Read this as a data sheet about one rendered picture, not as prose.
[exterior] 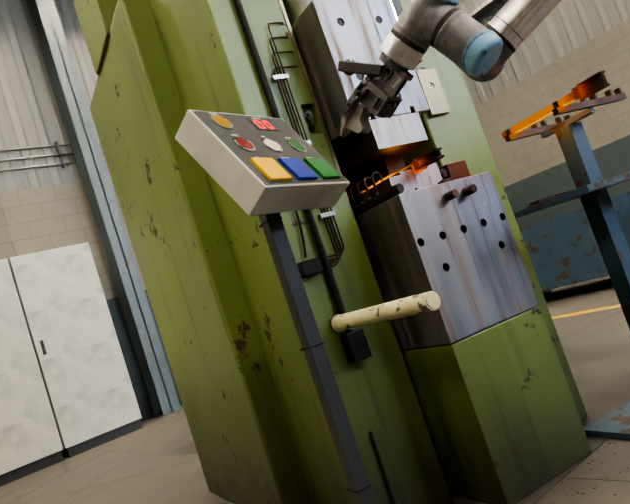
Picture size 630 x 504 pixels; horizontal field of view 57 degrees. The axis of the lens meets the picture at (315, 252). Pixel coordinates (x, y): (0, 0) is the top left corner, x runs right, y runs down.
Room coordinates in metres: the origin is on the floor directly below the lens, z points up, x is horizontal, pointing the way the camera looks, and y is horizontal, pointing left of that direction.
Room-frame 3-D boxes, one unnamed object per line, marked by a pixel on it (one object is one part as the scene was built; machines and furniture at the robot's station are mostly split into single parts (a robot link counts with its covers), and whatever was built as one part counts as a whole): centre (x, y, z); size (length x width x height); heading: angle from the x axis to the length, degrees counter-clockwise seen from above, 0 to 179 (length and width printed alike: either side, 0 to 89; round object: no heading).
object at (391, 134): (1.95, -0.26, 1.12); 0.42 x 0.20 x 0.10; 30
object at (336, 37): (1.97, -0.30, 1.36); 0.42 x 0.39 x 0.40; 30
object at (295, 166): (1.34, -0.02, 1.01); 0.07 x 0.05 x 0.07; 145
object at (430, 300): (1.52, -0.11, 0.62); 0.44 x 0.05 x 0.05; 30
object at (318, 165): (1.43, -0.08, 1.01); 0.07 x 0.05 x 0.07; 145
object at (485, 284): (1.99, -0.30, 0.69); 0.56 x 0.38 x 0.45; 30
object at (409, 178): (1.95, -0.26, 0.96); 0.42 x 0.20 x 0.09; 30
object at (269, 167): (1.26, 0.04, 1.01); 0.07 x 0.05 x 0.07; 145
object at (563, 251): (5.49, -2.24, 0.36); 1.21 x 0.81 x 0.72; 44
